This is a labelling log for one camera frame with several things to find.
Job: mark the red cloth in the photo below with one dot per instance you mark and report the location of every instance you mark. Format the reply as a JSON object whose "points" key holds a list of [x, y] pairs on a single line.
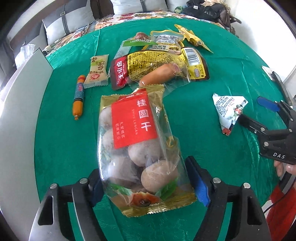
{"points": [[280, 214]]}

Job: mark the small yellow snack pouch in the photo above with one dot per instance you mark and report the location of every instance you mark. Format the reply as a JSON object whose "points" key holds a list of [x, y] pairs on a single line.
{"points": [[191, 37]]}

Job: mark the brown chair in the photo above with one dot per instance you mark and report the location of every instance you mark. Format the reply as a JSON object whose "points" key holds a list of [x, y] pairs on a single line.
{"points": [[225, 19]]}

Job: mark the grey pillow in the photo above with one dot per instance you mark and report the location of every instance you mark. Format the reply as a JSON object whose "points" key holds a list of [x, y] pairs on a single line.
{"points": [[67, 19], [34, 39], [121, 7], [172, 4]]}

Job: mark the clear plastic bag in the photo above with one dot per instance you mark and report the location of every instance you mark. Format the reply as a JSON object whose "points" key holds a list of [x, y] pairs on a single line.
{"points": [[25, 52]]}

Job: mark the white triangular snack packet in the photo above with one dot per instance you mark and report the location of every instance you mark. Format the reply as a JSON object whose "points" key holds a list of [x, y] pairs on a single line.
{"points": [[229, 109]]}

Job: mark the floral bed sheet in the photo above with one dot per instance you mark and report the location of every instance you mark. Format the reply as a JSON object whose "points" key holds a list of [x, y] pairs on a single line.
{"points": [[114, 20]]}

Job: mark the grey pillow far left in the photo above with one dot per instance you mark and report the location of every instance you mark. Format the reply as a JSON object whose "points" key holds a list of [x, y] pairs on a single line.
{"points": [[34, 39]]}

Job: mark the white smartphone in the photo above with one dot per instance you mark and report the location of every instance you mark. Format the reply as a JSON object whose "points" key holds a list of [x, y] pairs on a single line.
{"points": [[269, 73]]}

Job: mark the white cardboard box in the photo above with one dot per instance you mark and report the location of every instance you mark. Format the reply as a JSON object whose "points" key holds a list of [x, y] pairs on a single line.
{"points": [[20, 103]]}

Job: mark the red yellow snack pouch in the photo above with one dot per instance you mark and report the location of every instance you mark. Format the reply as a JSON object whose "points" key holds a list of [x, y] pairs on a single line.
{"points": [[149, 67]]}

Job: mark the clear packaged sausage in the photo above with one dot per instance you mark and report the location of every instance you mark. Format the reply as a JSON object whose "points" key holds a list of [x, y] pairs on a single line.
{"points": [[170, 75]]}

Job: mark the person's right hand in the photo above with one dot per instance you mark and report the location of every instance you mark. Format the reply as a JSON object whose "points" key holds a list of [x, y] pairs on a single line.
{"points": [[281, 168]]}

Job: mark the black jacket pile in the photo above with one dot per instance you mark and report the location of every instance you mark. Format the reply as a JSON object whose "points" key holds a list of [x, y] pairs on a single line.
{"points": [[197, 10]]}

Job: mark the yellow rimmed peanut pouch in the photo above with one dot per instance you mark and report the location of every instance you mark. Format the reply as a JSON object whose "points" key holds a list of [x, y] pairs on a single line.
{"points": [[166, 40]]}

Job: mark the orange sausage stick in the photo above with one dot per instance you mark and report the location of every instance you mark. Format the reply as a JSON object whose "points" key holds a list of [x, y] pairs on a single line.
{"points": [[77, 108]]}

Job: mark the green satin tablecloth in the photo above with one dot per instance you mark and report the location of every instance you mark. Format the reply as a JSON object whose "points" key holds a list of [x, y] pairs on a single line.
{"points": [[65, 149]]}

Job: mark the beige rice cracker packet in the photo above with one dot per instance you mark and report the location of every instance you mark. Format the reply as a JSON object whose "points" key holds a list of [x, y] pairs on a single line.
{"points": [[97, 75]]}

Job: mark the long clear noodle packet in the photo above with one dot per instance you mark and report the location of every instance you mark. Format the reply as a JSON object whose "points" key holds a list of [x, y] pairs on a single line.
{"points": [[122, 51]]}

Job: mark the beige cloth on pile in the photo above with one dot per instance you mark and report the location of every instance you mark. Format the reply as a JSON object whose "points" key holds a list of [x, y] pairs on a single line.
{"points": [[212, 2]]}

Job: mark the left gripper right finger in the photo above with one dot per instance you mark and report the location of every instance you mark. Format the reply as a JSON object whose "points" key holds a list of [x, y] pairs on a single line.
{"points": [[247, 221]]}

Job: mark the grey pillow far right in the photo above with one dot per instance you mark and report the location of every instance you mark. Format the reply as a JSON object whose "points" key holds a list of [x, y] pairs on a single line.
{"points": [[172, 4]]}

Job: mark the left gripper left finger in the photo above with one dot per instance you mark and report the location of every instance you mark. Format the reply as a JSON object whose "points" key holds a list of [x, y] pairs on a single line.
{"points": [[52, 220]]}

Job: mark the dried longan bag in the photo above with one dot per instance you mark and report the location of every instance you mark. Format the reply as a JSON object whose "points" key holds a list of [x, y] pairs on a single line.
{"points": [[140, 161]]}

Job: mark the grey pillow centre right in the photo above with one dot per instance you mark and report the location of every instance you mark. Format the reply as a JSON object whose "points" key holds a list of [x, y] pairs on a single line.
{"points": [[121, 7]]}

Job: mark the grey pillow centre left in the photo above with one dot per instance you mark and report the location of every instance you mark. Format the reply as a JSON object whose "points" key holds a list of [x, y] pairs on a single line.
{"points": [[67, 19]]}

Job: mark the green label meat packet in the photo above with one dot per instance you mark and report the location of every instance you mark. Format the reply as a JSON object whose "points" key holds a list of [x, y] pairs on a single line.
{"points": [[140, 39]]}

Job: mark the dark brown headboard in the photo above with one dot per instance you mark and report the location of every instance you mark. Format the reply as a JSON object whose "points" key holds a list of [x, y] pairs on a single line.
{"points": [[40, 9]]}

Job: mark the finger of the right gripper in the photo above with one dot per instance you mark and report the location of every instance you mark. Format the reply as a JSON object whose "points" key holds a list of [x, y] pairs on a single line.
{"points": [[253, 126], [266, 103]]}

